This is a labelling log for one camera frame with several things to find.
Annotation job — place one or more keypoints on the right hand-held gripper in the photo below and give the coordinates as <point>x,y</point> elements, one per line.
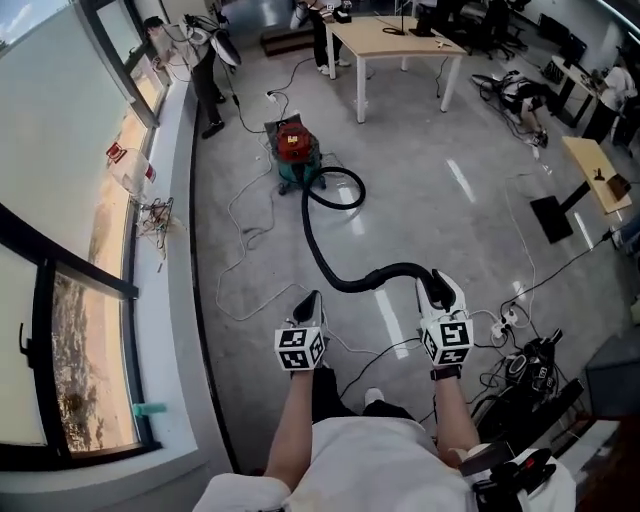
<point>452,335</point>

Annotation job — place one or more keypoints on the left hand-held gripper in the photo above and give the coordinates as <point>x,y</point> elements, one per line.
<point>292,340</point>

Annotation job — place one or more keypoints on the person's left forearm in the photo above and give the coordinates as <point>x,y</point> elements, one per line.
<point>292,425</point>

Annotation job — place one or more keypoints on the person's right forearm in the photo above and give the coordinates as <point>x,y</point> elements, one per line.
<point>452,415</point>

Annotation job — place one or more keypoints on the red and teal vacuum cleaner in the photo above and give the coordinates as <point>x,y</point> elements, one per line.
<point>292,145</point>

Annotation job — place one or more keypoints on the white power strip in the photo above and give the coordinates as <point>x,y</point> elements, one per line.
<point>505,325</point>
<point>272,96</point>

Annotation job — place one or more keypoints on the black wristwatch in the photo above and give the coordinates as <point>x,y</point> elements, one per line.
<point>446,373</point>

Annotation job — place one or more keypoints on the person's black trousers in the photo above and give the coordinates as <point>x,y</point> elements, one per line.
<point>330,395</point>

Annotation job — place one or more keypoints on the person's right white shoe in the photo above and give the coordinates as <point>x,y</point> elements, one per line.
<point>374,396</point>

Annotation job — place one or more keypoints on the person's white shirt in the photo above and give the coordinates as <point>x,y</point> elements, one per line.
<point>375,470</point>

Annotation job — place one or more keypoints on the small teal plastic object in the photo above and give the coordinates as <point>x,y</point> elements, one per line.
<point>149,409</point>

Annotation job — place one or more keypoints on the black worn equipment pack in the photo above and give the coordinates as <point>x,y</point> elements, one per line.
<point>515,475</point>

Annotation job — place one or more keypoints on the small black tool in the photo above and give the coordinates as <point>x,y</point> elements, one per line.
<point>598,175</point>

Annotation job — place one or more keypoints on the small cardboard box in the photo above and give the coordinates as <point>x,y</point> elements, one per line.
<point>620,186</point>

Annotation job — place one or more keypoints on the black rig lying on floor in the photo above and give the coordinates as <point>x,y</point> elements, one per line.
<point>492,82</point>

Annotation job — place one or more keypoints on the clear plastic bottle red label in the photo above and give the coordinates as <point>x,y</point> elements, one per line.
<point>132,170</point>

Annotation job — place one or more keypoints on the small wooden cross piece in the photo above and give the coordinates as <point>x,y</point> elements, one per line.
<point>442,45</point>

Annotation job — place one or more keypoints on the wooden table with white legs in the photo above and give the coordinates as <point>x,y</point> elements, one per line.
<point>395,42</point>

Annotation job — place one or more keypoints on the light desk with black leg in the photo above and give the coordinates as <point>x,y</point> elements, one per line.
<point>575,75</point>

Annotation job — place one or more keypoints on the brown wooden step platform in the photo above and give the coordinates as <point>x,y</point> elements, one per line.
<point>285,42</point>

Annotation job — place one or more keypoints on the black pole stand round base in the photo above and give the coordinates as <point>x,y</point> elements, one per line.
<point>394,31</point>

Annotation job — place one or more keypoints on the black tabletop device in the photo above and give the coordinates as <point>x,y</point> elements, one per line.
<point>421,27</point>

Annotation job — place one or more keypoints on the black office chair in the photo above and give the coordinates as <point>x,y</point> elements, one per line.
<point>500,30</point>

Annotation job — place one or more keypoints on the small black box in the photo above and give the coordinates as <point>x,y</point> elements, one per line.
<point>344,16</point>

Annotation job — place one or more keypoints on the black-framed window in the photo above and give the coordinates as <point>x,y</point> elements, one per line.
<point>50,100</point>

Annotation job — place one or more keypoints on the small wooden table black pedestal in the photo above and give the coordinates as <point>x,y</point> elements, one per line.
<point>595,165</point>

